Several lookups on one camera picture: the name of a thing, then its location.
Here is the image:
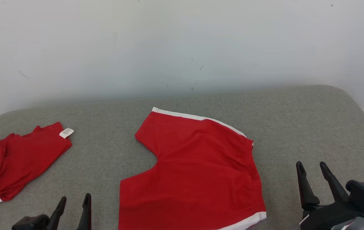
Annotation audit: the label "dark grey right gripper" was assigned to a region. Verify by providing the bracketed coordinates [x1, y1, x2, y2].
[296, 161, 364, 230]

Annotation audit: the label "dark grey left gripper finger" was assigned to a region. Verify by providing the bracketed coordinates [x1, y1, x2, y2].
[76, 193, 92, 230]
[46, 196, 67, 230]

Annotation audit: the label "red Bulls jersey white sleeves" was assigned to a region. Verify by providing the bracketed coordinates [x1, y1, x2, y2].
[0, 121, 74, 204]

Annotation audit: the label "red shorts with white trim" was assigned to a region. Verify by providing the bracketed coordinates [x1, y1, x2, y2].
[118, 107, 267, 230]

